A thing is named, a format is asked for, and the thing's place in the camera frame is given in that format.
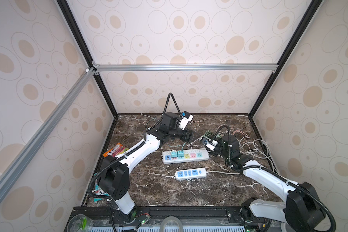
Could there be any white multicolour power strip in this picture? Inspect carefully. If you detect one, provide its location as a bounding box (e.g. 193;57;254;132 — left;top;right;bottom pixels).
163;148;209;164

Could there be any teal charger plug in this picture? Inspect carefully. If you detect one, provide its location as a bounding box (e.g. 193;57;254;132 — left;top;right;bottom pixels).
171;150;178;159

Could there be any white blue power strip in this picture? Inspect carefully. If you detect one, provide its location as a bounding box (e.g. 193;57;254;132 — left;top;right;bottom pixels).
175;168;207;180

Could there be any thin white usb cable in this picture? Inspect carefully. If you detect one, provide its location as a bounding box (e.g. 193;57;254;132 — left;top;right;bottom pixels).
140;113;157;131

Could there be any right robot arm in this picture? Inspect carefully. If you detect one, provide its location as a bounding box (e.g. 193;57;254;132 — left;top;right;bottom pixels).
200;125;336;232

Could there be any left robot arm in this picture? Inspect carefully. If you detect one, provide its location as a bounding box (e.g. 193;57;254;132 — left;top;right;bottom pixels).
87;92;193;215

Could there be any horizontal aluminium bar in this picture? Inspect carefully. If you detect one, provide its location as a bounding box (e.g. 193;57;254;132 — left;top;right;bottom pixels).
87;63;278;72

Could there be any orange snack bag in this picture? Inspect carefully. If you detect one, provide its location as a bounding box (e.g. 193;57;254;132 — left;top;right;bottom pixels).
102;143;129;157

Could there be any clear tube loop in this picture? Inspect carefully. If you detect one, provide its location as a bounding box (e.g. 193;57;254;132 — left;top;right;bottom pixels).
159;216;184;232

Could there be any teal snack bag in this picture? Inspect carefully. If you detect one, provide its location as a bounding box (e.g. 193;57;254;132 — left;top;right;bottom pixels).
92;184;110;203

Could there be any clear plastic cup green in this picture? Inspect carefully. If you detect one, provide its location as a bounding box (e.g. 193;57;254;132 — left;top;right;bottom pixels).
66;214;94;232

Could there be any left diagonal aluminium bar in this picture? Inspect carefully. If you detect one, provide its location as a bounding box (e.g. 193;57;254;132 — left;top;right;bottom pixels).
0;67;96;204

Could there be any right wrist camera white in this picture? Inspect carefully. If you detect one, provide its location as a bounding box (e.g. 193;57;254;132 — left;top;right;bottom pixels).
201;136;218;151

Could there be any thick white power cord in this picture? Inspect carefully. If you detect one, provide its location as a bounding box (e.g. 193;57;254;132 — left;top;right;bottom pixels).
205;139;279;180

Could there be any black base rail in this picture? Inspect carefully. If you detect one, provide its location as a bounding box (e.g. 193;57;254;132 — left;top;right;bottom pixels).
65;204;315;232

